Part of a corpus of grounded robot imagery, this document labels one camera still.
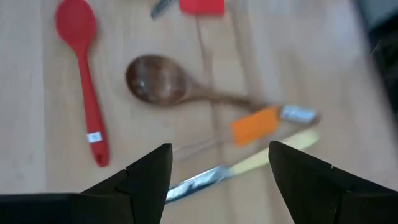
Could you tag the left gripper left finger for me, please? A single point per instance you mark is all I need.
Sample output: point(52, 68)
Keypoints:
point(140, 193)

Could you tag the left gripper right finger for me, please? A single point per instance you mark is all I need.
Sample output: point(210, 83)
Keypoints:
point(320, 196)

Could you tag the dark wooden spoon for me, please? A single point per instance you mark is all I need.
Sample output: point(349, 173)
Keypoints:
point(158, 81)

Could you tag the red silicone spoon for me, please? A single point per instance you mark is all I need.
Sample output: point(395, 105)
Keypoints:
point(76, 28)

